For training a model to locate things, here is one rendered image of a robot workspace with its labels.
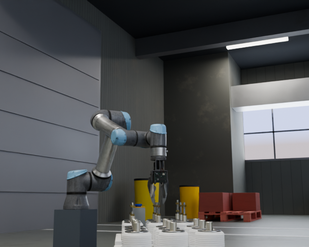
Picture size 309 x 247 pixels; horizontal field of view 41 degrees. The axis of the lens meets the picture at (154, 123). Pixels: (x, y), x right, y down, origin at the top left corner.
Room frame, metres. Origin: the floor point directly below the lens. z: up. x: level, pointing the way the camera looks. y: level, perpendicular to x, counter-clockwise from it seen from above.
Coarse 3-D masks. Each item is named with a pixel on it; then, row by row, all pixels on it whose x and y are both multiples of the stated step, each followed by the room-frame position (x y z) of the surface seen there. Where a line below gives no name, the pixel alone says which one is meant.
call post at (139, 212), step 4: (136, 208) 2.28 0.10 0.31; (140, 208) 2.29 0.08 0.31; (144, 208) 2.29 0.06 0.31; (136, 212) 2.28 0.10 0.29; (140, 212) 2.29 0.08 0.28; (144, 212) 2.29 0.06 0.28; (136, 216) 2.28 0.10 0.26; (140, 216) 2.29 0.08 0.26; (144, 216) 2.29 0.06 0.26; (140, 220) 2.29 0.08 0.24; (144, 220) 2.29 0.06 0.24; (144, 224) 2.29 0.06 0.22
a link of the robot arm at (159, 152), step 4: (152, 148) 1.88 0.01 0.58; (156, 148) 1.87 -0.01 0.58; (160, 148) 1.87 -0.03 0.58; (164, 148) 1.88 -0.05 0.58; (152, 152) 1.88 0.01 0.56; (156, 152) 1.87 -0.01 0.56; (160, 152) 1.87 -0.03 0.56; (164, 152) 1.88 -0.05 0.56; (152, 156) 1.89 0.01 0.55; (156, 156) 1.87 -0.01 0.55; (160, 156) 1.87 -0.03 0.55; (164, 156) 1.89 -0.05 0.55
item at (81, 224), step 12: (60, 216) 2.40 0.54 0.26; (72, 216) 2.37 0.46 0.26; (84, 216) 2.39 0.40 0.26; (96, 216) 2.51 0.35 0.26; (60, 228) 2.40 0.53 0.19; (72, 228) 2.37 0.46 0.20; (84, 228) 2.39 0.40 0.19; (96, 228) 2.51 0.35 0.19; (60, 240) 2.40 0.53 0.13; (72, 240) 2.37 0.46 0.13; (84, 240) 2.40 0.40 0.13; (96, 240) 2.51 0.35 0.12
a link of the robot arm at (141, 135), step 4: (140, 132) 1.94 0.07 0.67; (144, 132) 1.95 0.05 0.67; (140, 136) 1.93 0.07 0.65; (144, 136) 1.94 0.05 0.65; (140, 140) 1.93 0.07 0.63; (144, 140) 1.94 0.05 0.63; (136, 144) 1.93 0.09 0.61; (140, 144) 1.94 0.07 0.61; (144, 144) 1.95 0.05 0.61; (148, 144) 1.94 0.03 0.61
